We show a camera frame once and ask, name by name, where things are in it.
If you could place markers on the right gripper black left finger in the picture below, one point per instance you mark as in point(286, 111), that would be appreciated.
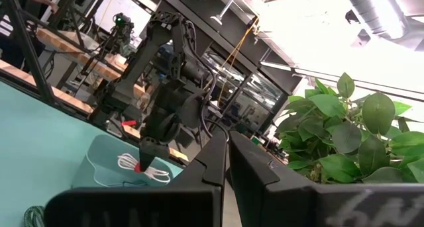
point(132, 207)

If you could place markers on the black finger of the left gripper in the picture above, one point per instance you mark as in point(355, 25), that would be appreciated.
point(144, 151)
point(158, 149)

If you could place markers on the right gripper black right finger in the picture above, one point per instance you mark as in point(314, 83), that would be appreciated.
point(331, 207)

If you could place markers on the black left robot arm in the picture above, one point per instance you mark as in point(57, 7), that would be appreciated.
point(132, 78)

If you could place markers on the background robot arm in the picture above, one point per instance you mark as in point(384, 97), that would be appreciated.
point(122, 25)

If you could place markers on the small red tag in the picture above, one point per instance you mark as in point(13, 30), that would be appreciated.
point(128, 123)

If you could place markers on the teal plastic basket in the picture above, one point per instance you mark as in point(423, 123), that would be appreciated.
point(106, 161)

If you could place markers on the green leafy artificial plant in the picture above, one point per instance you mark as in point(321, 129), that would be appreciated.
point(344, 137)

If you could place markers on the black-framed glass partition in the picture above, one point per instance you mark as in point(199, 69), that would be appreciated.
point(251, 98)

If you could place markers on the teal table mat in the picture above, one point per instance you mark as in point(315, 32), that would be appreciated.
point(39, 147)

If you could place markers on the background wooden workbench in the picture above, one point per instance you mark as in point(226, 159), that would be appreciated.
point(83, 58)

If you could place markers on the long ceiling light bar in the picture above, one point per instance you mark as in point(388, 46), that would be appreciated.
point(331, 76)

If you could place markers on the black aluminium table frame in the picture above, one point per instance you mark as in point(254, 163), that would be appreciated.
point(28, 48)

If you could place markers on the grey ventilation duct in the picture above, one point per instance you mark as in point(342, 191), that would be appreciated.
point(371, 8)

